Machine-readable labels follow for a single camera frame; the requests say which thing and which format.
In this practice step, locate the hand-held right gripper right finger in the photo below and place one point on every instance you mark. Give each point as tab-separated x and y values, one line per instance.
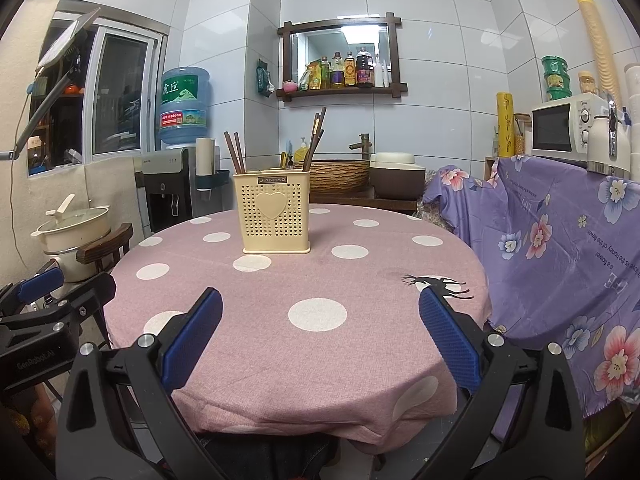
450	340

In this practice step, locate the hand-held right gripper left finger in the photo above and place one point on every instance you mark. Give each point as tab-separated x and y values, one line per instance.
192	340

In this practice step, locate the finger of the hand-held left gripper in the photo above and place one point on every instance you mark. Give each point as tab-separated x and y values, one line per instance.
90	295
40	285

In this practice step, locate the cream plastic utensil holder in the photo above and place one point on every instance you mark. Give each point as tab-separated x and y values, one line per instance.
272	230

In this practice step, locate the brown wooden chopstick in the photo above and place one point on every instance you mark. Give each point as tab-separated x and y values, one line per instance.
322	116
232	152
240	152

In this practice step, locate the person's left hand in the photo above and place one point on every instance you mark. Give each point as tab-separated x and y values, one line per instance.
32	425

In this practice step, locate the wooden chair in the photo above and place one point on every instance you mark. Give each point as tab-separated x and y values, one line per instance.
107	247

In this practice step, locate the cream pot with lid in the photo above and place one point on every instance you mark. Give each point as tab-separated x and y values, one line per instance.
75	230

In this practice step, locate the pink polka dot tablecloth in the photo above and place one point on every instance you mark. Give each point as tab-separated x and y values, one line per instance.
350	270

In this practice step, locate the purple floral cloth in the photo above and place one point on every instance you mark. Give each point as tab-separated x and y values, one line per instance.
555	270

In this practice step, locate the water dispenser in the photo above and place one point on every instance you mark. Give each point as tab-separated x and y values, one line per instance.
162	190

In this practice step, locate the person's jeans legs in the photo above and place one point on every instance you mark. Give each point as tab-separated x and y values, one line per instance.
270	452

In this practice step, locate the wooden counter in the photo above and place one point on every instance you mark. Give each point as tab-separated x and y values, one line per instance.
380	205

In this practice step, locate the brown and cream container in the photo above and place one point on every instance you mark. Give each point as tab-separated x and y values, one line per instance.
397	177

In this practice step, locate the cup stack on dispenser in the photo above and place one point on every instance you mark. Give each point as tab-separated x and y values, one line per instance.
204	160

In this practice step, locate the wooden crate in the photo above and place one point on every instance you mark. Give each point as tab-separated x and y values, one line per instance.
490	167

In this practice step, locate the wicker pattern basin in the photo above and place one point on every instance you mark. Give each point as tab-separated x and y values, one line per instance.
340	175

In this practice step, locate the window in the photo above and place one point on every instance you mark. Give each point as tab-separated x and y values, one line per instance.
120	95

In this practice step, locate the yellow cup with toothbrushes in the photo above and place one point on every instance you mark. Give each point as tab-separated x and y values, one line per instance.
286	157

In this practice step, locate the blue water bottle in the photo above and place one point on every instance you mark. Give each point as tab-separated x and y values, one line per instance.
185	105

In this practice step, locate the bronze faucet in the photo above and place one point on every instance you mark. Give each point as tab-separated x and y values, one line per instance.
364	145

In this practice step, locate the yellow soap bottle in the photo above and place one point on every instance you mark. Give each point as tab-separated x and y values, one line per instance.
301	152

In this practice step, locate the glass jar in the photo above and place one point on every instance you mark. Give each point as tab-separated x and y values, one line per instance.
522	135

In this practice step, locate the yellow roll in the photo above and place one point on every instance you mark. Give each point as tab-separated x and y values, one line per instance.
505	125

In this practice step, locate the white microwave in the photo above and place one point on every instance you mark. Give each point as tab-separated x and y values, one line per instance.
552	127

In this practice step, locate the white thermos jug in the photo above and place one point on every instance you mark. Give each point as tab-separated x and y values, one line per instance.
600	145

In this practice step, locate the green noodle cup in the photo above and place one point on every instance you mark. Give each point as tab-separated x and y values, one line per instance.
557	81
556	65
558	94

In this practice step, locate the pink bowl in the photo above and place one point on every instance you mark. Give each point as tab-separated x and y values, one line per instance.
289	87

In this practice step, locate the white plastic bottle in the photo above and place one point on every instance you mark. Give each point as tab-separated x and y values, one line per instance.
382	75

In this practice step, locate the dark sauce bottle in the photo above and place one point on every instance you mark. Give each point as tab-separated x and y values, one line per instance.
365	70

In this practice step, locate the amber oil bottle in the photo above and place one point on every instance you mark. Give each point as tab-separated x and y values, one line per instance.
350	72

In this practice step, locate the purple label bottle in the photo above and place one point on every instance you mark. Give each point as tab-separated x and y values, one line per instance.
338	75

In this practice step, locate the yellow packet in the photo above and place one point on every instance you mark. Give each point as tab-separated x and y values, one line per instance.
312	77

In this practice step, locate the wooden framed mirror shelf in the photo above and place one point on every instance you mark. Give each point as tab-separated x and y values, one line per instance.
394	55

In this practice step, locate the beige lidded jar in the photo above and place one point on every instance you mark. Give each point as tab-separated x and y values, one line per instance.
588	83

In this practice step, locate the yellow green bottle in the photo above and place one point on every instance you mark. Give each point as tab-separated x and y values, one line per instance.
326	76

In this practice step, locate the tall stack of paper cups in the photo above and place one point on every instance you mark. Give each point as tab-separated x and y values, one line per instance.
597	50

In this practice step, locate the green wall packet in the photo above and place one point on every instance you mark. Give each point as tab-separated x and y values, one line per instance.
264	77

